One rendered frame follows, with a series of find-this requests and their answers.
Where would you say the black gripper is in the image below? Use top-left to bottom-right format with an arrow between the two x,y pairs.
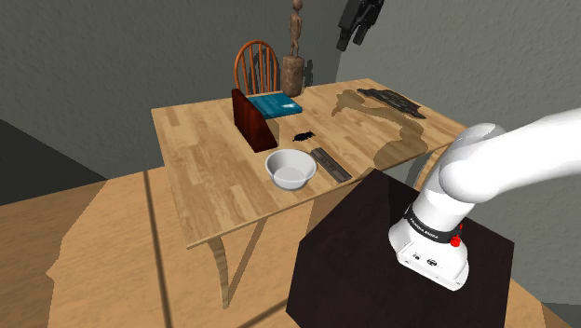
335,0 -> 386,52

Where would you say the brown wooden figure statue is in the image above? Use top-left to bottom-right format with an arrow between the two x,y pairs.
279,0 -> 306,99

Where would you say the black flat keyboard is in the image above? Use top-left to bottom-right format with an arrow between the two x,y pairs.
356,87 -> 428,120

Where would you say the blue book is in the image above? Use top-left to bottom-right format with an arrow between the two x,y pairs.
246,91 -> 304,120

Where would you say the orange wooden chair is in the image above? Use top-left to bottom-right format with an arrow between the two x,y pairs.
233,39 -> 281,97

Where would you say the dark grey remote control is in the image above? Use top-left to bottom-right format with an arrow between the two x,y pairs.
310,146 -> 354,185

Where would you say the dark red wedge block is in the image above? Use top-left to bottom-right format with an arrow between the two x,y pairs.
230,88 -> 279,154

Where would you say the white bowl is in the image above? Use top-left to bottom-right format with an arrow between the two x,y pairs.
264,148 -> 318,192

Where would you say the light wooden table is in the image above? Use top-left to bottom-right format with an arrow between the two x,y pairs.
150,77 -> 468,310

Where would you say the dark robot stand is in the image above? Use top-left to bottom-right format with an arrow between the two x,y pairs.
285,168 -> 517,328

